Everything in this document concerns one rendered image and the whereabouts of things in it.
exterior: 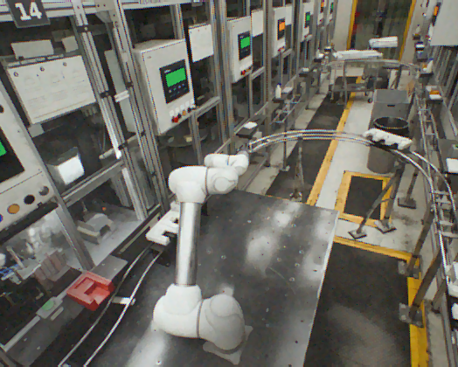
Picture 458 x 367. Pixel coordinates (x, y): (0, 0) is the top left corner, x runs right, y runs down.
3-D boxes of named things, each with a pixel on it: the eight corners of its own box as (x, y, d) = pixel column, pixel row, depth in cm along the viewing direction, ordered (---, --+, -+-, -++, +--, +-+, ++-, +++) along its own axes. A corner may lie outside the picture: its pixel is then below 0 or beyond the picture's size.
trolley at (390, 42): (391, 89, 629) (403, 39, 575) (362, 89, 646) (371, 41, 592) (386, 79, 695) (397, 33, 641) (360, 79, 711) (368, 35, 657)
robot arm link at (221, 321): (243, 353, 122) (239, 324, 109) (201, 348, 125) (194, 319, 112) (246, 317, 135) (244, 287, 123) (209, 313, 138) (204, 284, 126)
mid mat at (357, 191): (391, 231, 275) (391, 230, 274) (330, 218, 297) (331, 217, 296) (392, 177, 348) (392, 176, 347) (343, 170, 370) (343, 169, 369)
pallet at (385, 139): (361, 141, 263) (363, 131, 258) (371, 137, 269) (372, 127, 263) (399, 155, 237) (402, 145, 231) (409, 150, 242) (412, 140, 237)
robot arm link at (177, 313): (197, 344, 117) (146, 338, 120) (206, 331, 132) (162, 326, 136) (208, 162, 129) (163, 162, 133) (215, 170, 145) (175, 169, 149)
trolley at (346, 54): (329, 105, 577) (336, 52, 523) (325, 96, 623) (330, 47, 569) (376, 103, 564) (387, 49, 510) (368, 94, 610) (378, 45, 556)
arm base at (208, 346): (256, 321, 139) (256, 315, 135) (238, 367, 122) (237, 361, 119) (223, 308, 146) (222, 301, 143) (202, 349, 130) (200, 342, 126)
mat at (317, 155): (313, 211, 307) (313, 210, 307) (261, 200, 331) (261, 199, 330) (362, 76, 735) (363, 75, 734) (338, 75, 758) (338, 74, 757)
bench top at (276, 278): (274, 494, 94) (274, 490, 92) (59, 356, 136) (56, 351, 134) (339, 215, 204) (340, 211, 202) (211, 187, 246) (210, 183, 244)
